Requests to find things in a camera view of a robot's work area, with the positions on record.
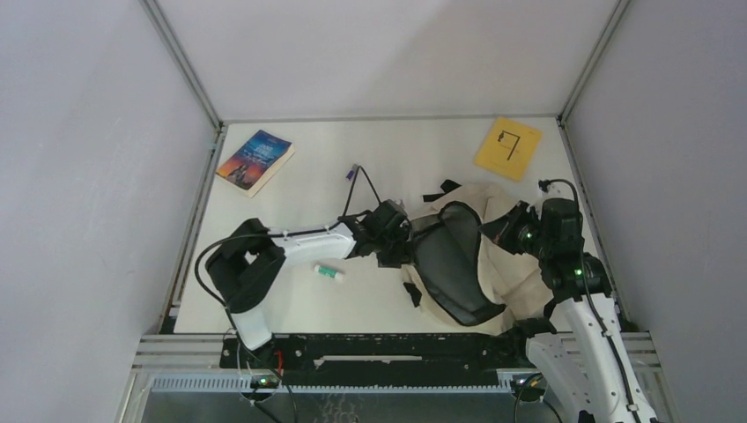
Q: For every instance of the beige canvas backpack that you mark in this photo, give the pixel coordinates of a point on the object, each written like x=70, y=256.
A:
x=459, y=278

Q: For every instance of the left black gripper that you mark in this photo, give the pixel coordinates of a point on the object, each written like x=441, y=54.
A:
x=397, y=258

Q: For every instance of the purple grey USB stick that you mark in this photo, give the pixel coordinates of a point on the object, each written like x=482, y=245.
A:
x=352, y=172

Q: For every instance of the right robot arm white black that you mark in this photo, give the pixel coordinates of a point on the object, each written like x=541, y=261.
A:
x=604, y=387

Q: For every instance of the black mounting base rail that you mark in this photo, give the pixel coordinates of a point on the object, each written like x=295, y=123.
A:
x=356, y=359

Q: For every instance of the green white glue stick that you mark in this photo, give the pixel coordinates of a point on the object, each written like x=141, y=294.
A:
x=329, y=272

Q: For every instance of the yellow notebook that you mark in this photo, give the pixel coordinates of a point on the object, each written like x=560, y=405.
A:
x=508, y=148

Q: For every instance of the white slotted cable duct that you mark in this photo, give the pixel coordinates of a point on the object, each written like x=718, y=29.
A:
x=498, y=383

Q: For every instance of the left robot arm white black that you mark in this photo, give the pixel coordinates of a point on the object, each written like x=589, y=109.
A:
x=238, y=271

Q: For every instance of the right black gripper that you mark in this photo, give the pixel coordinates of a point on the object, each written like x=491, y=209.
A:
x=501, y=231

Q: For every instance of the Jane Eyre paperback book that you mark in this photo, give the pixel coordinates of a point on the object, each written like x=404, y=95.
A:
x=255, y=162

